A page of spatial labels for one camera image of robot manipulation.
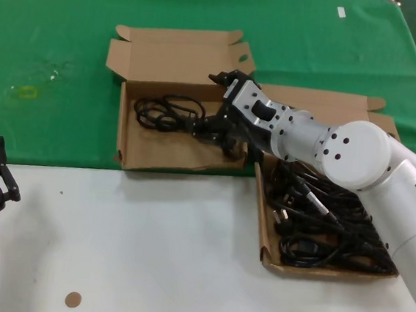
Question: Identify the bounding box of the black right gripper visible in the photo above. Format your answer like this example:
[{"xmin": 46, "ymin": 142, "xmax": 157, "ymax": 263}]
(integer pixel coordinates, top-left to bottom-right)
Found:
[{"xmin": 189, "ymin": 65, "xmax": 272, "ymax": 162}]

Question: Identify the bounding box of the black power cable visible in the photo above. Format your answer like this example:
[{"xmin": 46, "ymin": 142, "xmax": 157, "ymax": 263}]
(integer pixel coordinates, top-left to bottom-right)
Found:
[
  {"xmin": 130, "ymin": 90, "xmax": 253, "ymax": 163},
  {"xmin": 277, "ymin": 232, "xmax": 401, "ymax": 277},
  {"xmin": 267, "ymin": 160, "xmax": 326, "ymax": 212},
  {"xmin": 271, "ymin": 192, "xmax": 392, "ymax": 251}
]

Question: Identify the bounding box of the cardboard box with torn rim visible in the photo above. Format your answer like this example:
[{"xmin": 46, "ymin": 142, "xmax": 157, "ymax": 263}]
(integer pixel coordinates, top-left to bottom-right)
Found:
[{"xmin": 95, "ymin": 17, "xmax": 260, "ymax": 183}]

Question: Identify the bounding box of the open cardboard box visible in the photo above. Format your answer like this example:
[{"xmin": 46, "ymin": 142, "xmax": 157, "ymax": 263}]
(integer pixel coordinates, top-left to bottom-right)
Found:
[{"xmin": 233, "ymin": 81, "xmax": 416, "ymax": 289}]

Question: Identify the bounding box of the round brown sticker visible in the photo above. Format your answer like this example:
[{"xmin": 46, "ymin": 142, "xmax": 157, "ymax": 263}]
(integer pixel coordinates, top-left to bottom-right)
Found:
[{"xmin": 64, "ymin": 291, "xmax": 82, "ymax": 310}]

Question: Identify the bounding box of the green tablecloth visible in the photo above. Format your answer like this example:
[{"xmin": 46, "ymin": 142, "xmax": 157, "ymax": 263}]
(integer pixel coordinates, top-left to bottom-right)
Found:
[{"xmin": 0, "ymin": 0, "xmax": 416, "ymax": 205}]

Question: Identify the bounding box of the cable with silver connector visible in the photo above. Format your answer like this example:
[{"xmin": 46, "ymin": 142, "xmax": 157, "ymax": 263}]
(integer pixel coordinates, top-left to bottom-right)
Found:
[{"xmin": 285, "ymin": 169, "xmax": 349, "ymax": 228}]

